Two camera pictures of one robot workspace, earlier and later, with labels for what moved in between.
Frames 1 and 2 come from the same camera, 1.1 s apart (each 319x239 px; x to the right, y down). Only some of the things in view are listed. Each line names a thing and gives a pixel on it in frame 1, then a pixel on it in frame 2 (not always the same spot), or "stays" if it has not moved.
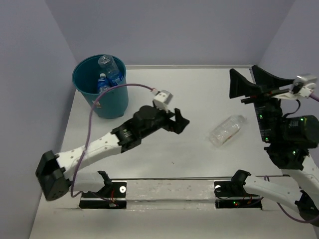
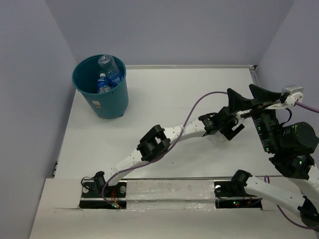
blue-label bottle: (103, 83) stays
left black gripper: (180, 121) -> (229, 134)
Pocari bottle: (111, 70) stays
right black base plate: (227, 197) stays
